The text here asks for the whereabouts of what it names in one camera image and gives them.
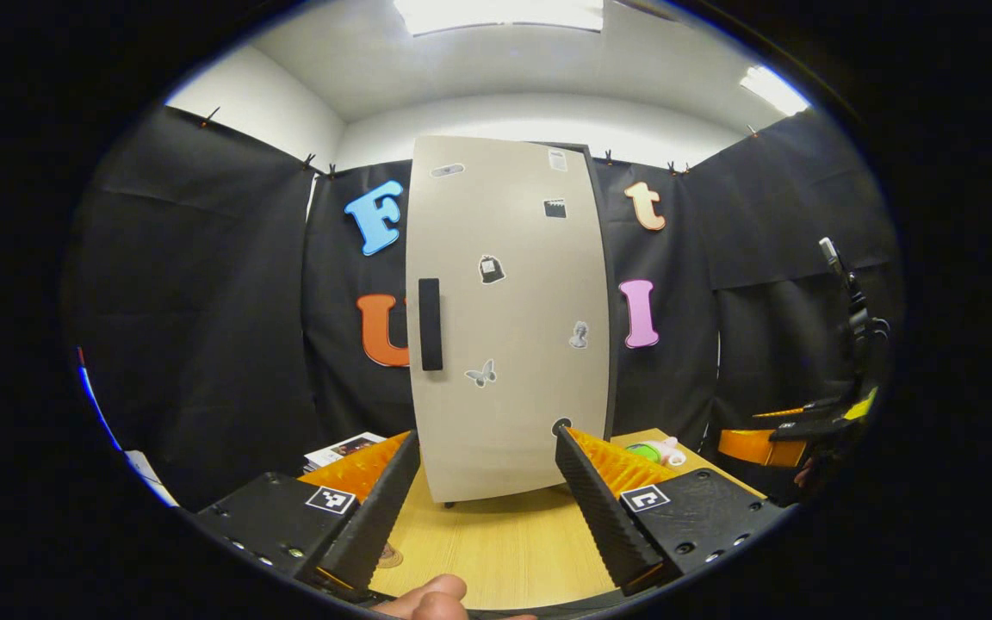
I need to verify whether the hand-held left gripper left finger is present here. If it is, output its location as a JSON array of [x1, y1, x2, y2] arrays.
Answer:
[[193, 429, 422, 599]]

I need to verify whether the black cabinet door handle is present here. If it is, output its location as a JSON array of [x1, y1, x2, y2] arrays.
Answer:
[[418, 277, 445, 373]]

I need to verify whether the white paper sheet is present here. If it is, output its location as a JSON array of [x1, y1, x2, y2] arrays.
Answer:
[[123, 448, 180, 509]]

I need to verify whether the green plush toy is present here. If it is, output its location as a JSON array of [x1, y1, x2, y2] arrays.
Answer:
[[623, 437, 688, 468]]

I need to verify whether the black backdrop cloth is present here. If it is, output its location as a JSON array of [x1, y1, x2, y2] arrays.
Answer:
[[65, 103, 902, 513]]

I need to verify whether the dark grey cabinet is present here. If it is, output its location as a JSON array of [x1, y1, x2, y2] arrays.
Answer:
[[539, 142, 620, 444]]

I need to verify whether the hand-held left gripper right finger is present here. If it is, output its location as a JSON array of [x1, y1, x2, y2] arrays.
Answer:
[[553, 425, 785, 597]]

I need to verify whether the beige cabinet door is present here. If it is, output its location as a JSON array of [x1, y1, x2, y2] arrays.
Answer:
[[406, 135, 613, 505]]

